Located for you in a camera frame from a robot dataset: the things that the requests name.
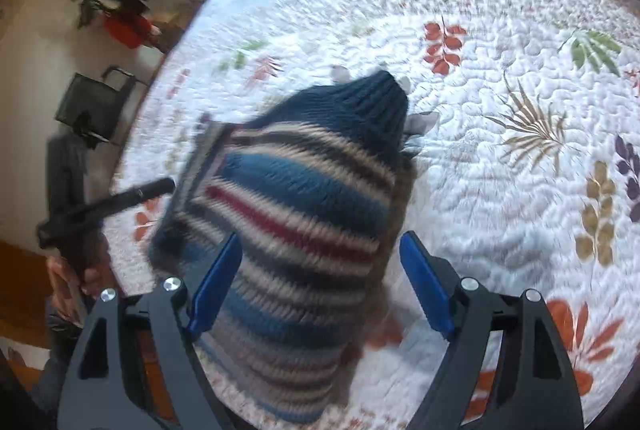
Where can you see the black chair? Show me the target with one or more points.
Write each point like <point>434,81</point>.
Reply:
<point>95,105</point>

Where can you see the red hanging garment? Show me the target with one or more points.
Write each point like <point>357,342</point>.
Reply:
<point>127,30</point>

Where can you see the striped knit sweater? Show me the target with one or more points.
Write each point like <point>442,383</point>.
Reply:
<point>300,210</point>

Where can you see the person's left forearm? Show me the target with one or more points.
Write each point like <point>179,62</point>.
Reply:
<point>50,380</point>

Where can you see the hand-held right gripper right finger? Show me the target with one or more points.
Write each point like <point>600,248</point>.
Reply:
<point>425,285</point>

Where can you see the floral quilted bedspread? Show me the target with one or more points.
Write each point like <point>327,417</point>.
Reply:
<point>500,210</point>

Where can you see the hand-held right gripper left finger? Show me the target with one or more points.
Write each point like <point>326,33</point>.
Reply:
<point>215,285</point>

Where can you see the person's left hand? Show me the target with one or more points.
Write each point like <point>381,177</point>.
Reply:
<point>97,270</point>

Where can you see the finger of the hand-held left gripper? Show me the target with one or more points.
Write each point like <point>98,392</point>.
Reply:
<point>200,165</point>

